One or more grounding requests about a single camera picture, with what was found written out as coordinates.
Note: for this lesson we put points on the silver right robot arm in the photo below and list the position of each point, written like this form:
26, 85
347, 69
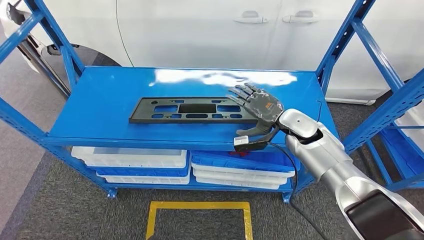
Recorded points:
331, 155

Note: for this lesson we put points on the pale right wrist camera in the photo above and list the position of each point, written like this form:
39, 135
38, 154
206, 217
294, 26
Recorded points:
240, 141

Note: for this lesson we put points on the blue steel shelf rack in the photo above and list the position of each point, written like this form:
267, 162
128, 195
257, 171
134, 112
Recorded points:
109, 99
377, 162

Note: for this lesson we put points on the white car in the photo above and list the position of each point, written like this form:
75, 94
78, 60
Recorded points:
198, 33

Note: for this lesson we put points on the black plastic panel part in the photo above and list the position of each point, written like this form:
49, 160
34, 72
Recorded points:
142, 114

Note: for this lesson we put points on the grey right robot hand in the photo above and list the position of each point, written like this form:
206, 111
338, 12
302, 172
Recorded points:
265, 107

